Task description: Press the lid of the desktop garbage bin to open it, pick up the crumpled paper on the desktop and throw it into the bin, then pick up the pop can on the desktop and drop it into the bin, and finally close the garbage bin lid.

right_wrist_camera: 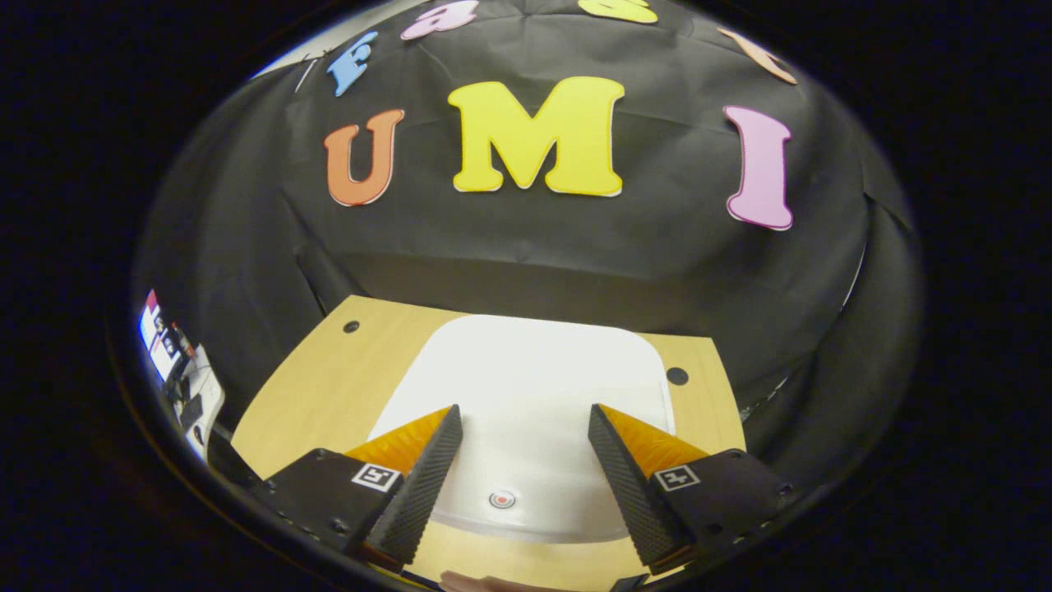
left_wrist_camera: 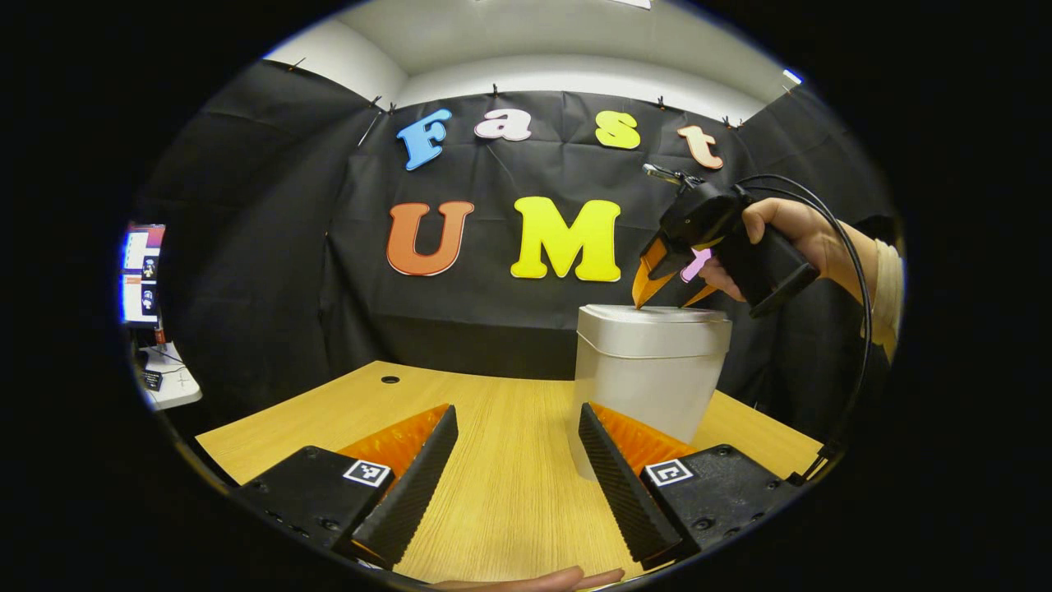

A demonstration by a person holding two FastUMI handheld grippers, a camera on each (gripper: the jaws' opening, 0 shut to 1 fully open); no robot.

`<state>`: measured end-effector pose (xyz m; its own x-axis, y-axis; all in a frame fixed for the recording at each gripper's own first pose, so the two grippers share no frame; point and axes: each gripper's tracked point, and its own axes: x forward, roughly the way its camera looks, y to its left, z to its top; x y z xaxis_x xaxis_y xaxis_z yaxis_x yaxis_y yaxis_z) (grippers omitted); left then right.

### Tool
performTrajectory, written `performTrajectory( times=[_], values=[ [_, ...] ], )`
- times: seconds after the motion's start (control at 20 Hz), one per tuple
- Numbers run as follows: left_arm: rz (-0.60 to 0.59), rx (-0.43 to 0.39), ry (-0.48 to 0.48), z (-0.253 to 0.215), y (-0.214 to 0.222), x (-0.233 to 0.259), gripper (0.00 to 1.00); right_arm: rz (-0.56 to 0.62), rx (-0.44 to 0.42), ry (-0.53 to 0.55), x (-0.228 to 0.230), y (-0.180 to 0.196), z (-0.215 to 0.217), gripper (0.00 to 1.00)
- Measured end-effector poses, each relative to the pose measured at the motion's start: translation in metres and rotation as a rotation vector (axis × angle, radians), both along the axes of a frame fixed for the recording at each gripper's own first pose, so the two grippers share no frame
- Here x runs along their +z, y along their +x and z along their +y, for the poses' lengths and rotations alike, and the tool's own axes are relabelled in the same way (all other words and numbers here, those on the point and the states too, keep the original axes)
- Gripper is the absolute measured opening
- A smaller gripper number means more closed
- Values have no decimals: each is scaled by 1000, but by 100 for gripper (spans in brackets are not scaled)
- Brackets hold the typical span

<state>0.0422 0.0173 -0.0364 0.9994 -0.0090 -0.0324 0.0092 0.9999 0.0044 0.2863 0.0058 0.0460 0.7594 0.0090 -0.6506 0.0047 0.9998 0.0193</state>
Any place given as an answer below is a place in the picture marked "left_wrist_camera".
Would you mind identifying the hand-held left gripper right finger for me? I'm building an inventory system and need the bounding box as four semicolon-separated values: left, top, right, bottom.
578;402;802;570

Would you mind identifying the computer monitor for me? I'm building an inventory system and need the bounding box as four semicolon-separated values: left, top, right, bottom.
122;224;167;327

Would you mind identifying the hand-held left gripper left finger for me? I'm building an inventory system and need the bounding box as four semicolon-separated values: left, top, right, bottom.
237;403;459;571

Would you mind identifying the wooden desktop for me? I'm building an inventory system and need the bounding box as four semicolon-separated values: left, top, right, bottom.
196;360;825;585

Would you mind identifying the white desktop garbage bin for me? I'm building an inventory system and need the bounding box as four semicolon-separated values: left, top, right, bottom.
569;304;732;482

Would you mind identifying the white side table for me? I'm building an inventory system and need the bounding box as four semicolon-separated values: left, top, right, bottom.
136;341;203;410

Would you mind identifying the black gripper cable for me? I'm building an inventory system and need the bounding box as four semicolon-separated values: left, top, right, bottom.
734;173;874;486

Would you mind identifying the black backdrop cloth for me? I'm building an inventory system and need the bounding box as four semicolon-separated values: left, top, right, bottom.
136;58;905;445

